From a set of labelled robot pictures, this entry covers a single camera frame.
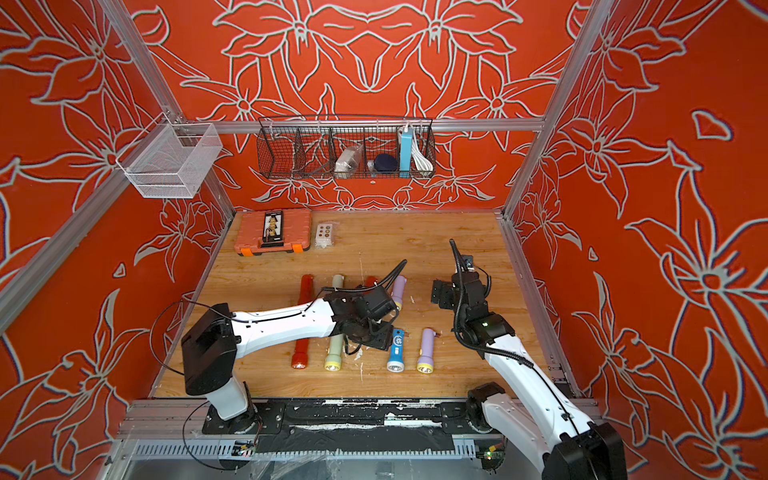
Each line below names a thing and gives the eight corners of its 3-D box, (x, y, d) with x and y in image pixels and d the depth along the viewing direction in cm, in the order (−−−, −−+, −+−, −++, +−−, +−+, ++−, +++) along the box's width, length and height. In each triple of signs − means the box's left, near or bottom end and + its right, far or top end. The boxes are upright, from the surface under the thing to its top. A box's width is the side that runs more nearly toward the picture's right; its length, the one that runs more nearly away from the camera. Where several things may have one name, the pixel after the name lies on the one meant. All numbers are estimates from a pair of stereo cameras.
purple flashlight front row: (416, 371, 82) (417, 368, 79) (422, 330, 89) (423, 326, 87) (434, 375, 81) (435, 372, 79) (438, 333, 89) (440, 329, 86)
